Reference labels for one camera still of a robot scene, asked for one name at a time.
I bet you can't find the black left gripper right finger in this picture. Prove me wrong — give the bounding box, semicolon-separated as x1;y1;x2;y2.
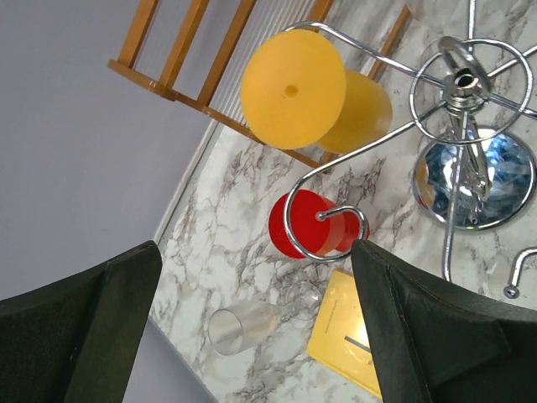
351;240;536;402

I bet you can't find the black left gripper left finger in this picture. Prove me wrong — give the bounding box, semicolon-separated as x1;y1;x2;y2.
1;241;162;402

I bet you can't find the yellow plastic wine glass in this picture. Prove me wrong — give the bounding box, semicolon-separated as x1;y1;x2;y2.
240;29;393;154

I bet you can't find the red plastic wine glass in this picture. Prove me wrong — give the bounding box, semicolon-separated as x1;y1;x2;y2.
268;190;362;259

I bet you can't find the chrome wine glass rack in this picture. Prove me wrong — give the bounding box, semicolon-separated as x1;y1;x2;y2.
283;1;536;280

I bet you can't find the wooden slatted rack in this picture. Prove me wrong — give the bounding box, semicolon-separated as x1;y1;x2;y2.
107;0;414;170

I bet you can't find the yellow book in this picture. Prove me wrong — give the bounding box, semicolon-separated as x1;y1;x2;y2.
306;270;381;398

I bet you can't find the clear champagne flute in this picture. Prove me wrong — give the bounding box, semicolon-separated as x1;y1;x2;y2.
207;281;322;356

